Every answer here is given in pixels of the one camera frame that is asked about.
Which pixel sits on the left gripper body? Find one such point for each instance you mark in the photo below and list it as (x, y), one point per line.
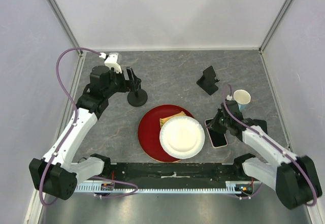
(118, 84)

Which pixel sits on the aluminium frame post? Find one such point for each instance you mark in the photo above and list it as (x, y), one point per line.
(275, 24)
(63, 22)

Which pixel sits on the grey slotted cable duct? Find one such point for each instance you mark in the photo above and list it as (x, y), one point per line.
(104, 187)

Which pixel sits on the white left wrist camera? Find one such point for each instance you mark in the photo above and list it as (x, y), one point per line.
(111, 60)

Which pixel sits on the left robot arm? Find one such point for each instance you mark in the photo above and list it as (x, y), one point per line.
(54, 173)

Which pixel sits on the right aluminium frame post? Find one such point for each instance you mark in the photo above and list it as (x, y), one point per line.
(275, 24)

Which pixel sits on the blue white paper cup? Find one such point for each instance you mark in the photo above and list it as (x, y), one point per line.
(243, 98)

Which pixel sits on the yellow sponge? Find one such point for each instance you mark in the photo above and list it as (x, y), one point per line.
(162, 121)

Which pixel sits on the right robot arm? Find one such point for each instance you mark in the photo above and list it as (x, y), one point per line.
(294, 178)

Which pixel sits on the black folding phone stand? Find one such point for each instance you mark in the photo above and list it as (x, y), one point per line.
(208, 80)

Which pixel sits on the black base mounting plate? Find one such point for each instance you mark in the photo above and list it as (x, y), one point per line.
(173, 175)

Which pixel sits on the black clamp phone stand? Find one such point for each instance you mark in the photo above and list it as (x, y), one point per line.
(135, 98)

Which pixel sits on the left aluminium frame post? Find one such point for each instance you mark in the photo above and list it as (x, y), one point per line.
(63, 22)

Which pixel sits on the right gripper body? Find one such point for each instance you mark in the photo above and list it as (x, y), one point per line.
(223, 122)

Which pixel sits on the pink case smartphone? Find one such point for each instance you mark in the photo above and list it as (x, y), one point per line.
(217, 140)

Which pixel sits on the red round plate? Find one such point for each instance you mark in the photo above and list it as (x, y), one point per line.
(149, 130)

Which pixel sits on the white paper plate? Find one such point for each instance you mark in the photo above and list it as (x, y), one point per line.
(182, 137)

